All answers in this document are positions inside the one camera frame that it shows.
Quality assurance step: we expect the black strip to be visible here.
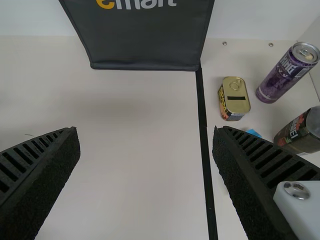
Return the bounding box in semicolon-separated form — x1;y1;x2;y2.
194;61;219;240

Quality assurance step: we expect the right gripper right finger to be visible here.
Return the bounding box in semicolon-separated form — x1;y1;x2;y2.
211;125;320;240

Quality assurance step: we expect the rectangular gold tin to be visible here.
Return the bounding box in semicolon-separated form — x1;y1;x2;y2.
216;76;252;122

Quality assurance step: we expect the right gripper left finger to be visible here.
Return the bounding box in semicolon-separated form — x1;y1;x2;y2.
0;126;82;240

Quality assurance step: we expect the dark coffee bottle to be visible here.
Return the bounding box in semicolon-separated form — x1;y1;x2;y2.
273;105;320;155

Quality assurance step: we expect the blue wet wipes pack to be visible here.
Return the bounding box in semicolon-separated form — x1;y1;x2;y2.
245;128;263;138

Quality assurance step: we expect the purple can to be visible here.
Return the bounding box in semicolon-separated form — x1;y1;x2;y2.
255;41;320;105

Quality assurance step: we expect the dark grey bag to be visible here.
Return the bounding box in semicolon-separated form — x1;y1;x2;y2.
58;0;216;72

